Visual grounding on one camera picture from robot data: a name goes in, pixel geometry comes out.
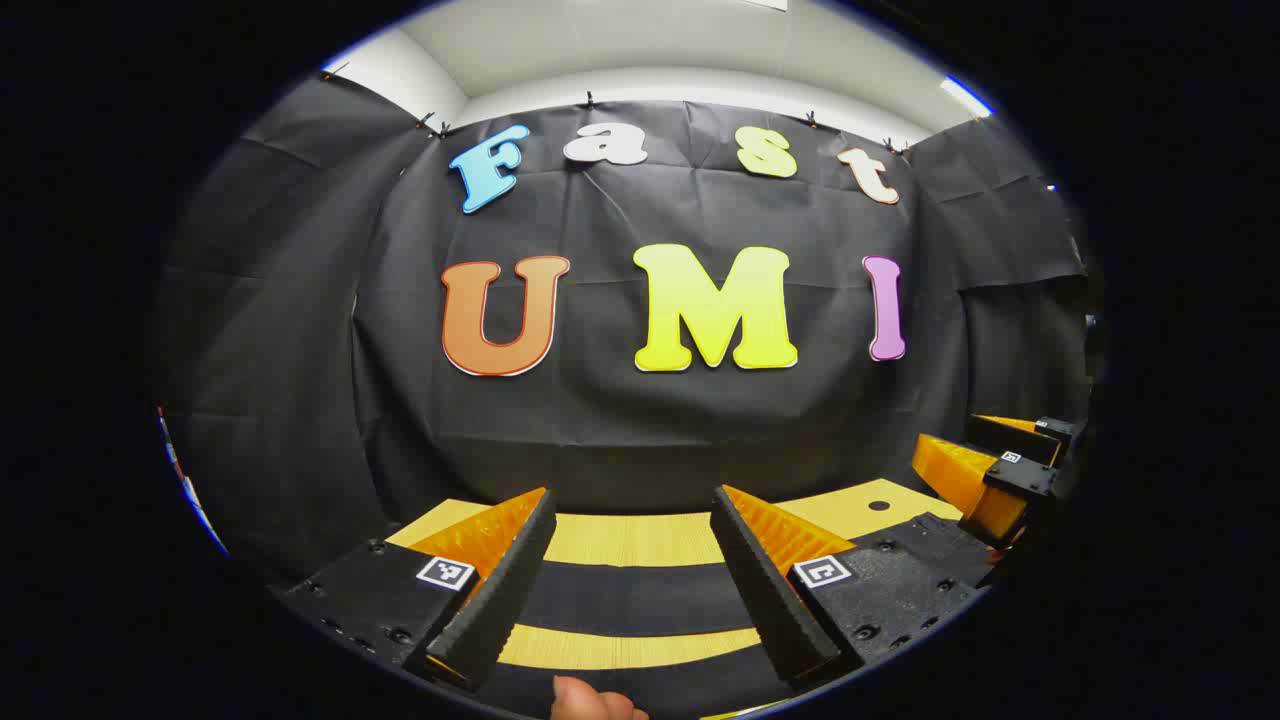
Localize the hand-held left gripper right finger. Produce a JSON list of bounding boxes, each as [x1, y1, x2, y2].
[[710, 485, 1003, 693]]

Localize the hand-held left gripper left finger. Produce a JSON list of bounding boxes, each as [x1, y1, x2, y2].
[[270, 487, 558, 693]]

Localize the dark blue jeans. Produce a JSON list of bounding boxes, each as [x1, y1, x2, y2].
[[470, 562, 801, 720]]

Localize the black backdrop cloth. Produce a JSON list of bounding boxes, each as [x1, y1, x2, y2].
[[160, 75, 1091, 591]]

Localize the white and red object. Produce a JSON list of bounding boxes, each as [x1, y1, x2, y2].
[[155, 405, 231, 557]]

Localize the ceiling light panel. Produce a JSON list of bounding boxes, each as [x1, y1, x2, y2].
[[940, 75, 996, 119]]

